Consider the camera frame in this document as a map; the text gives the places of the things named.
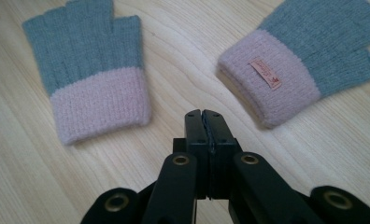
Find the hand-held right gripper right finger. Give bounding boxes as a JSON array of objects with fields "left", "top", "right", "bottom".
[{"left": 202, "top": 108, "right": 241, "bottom": 200}]

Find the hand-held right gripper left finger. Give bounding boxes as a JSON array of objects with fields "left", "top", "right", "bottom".
[{"left": 184, "top": 108, "right": 211, "bottom": 200}]

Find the grey pink glove with label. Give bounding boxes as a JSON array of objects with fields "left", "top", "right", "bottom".
[{"left": 217, "top": 0, "right": 370, "bottom": 129}]

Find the grey pink knit glove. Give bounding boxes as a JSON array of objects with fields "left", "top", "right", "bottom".
[{"left": 21, "top": 0, "right": 153, "bottom": 147}]

